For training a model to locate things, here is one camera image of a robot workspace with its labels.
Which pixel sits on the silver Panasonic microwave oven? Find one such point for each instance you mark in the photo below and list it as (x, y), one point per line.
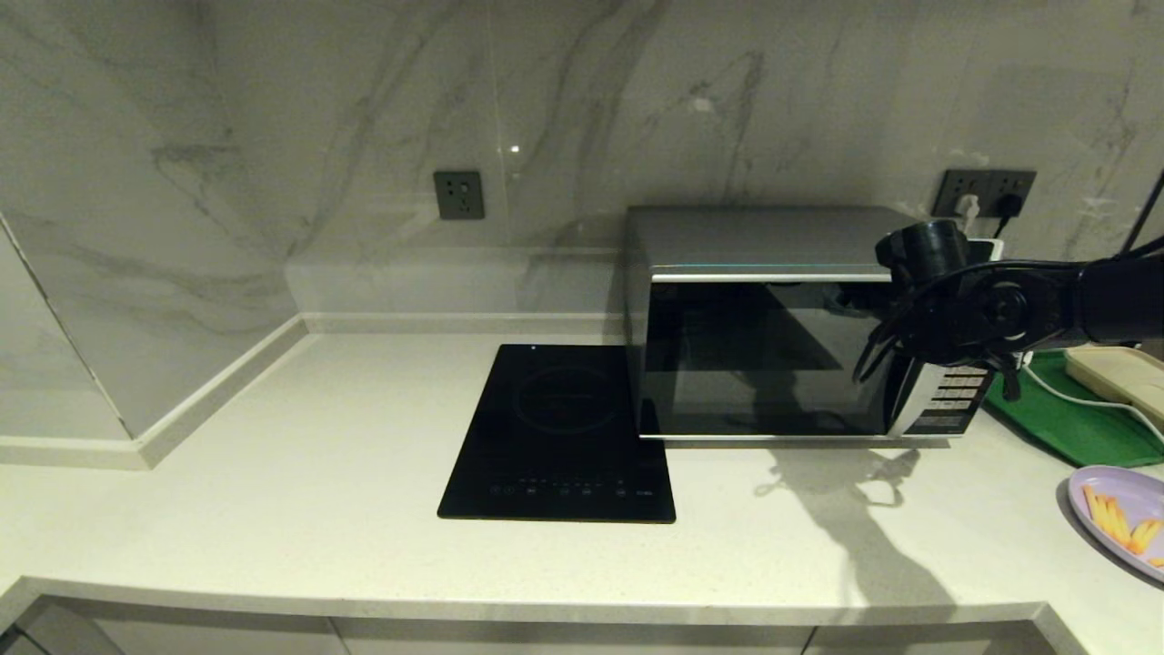
(746, 238)

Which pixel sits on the purple plate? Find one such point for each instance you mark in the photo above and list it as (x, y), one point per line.
(1137, 487)

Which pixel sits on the black induction cooktop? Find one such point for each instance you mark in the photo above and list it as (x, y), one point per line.
(546, 437)

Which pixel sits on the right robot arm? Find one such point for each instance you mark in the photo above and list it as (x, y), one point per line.
(1118, 300)

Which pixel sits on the grey double wall socket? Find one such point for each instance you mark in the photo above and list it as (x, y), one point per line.
(950, 182)

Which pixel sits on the white power plug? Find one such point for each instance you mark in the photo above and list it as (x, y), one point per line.
(968, 207)

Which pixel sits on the black power plug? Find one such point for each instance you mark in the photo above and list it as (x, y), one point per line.
(1009, 204)

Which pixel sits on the grey single wall socket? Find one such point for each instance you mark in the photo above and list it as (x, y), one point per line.
(459, 195)

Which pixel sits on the microwave door with dark glass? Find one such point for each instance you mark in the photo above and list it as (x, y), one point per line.
(727, 364)

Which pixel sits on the yellow french fries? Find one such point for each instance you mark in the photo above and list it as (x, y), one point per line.
(1111, 520)

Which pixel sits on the angled cabinet corner panel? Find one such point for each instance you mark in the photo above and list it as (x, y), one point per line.
(55, 637)

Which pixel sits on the green plastic tray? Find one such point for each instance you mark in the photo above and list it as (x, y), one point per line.
(1064, 429)

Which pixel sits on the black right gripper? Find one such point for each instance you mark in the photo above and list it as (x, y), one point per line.
(923, 250)

